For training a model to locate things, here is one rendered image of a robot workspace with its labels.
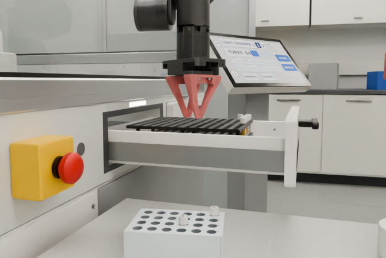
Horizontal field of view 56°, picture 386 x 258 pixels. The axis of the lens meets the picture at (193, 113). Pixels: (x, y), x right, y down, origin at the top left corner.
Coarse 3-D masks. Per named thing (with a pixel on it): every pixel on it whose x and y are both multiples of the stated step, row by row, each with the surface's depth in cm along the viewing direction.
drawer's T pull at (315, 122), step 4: (300, 120) 69; (304, 120) 69; (308, 120) 69; (312, 120) 68; (316, 120) 68; (300, 124) 68; (304, 124) 68; (308, 124) 68; (312, 124) 65; (316, 124) 65; (312, 128) 65; (316, 128) 65
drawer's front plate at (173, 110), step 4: (184, 100) 108; (200, 100) 120; (168, 104) 95; (172, 104) 95; (176, 104) 98; (200, 104) 121; (168, 108) 95; (172, 108) 95; (176, 108) 98; (168, 112) 95; (172, 112) 95; (176, 112) 98; (180, 112) 101; (192, 112) 112; (168, 116) 95; (172, 116) 95; (176, 116) 98; (180, 116) 101; (192, 116) 112
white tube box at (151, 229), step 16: (144, 224) 48; (160, 224) 48; (176, 224) 48; (192, 224) 48; (208, 224) 48; (224, 224) 50; (128, 240) 46; (144, 240) 45; (160, 240) 45; (176, 240) 45; (192, 240) 44; (208, 240) 44; (224, 240) 51; (128, 256) 46; (144, 256) 45; (160, 256) 45; (176, 256) 45; (192, 256) 45; (208, 256) 44
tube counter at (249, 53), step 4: (248, 52) 164; (252, 52) 166; (256, 52) 168; (260, 52) 170; (264, 52) 171; (268, 52) 173; (252, 56) 164; (256, 56) 165; (260, 56) 167; (264, 56) 169; (268, 56) 171; (272, 56) 173
